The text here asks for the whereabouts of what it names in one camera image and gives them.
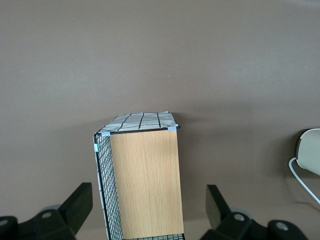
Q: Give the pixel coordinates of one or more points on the cream two-slot toaster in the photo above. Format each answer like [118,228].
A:
[311,152]

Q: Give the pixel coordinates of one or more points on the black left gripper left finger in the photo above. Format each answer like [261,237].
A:
[62,220]

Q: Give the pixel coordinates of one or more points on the brown table mat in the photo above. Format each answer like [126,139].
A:
[160,62]

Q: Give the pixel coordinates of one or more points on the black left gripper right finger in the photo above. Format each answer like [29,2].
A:
[225,225]

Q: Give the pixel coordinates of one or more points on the light wooden shelf insert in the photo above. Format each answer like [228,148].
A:
[147,182]

